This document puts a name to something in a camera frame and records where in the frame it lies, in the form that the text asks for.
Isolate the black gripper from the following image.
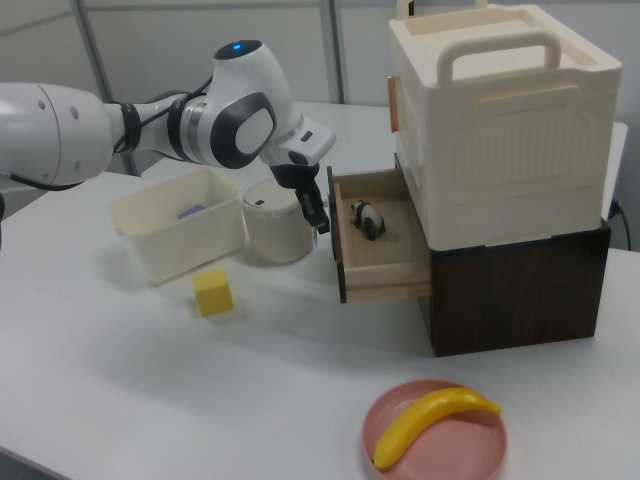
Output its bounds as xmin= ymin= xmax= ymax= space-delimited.
xmin=269 ymin=160 xmax=332 ymax=236

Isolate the wooden drawer with white handle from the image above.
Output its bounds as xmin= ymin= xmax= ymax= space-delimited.
xmin=313 ymin=166 xmax=434 ymax=305

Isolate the small beige lidded trash can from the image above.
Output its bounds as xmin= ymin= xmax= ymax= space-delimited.
xmin=241 ymin=177 xmax=316 ymax=264

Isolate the toy panda figure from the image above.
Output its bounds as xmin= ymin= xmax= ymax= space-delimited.
xmin=349 ymin=200 xmax=387 ymax=243

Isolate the yellow foam block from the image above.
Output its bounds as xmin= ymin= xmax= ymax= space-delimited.
xmin=192 ymin=268 xmax=235 ymax=317

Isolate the white square plastic bin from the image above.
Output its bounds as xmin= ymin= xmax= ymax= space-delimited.
xmin=108 ymin=167 xmax=246 ymax=287

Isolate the cream plastic storage box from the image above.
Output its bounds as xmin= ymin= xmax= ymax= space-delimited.
xmin=387 ymin=0 xmax=624 ymax=250

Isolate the dark wood cabinet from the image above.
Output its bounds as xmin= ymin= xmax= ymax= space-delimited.
xmin=393 ymin=152 xmax=614 ymax=359

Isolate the yellow toy banana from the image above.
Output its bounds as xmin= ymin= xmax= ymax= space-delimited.
xmin=373 ymin=385 xmax=502 ymax=470

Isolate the pink plate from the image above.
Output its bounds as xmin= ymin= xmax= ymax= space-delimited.
xmin=361 ymin=379 xmax=509 ymax=480

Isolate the orange storage box door handle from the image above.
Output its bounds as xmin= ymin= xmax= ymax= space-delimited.
xmin=387 ymin=74 xmax=402 ymax=136

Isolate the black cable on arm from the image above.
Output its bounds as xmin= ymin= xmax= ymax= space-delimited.
xmin=113 ymin=74 xmax=217 ymax=154

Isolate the black wall power cable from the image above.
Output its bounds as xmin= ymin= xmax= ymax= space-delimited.
xmin=608 ymin=198 xmax=632 ymax=249

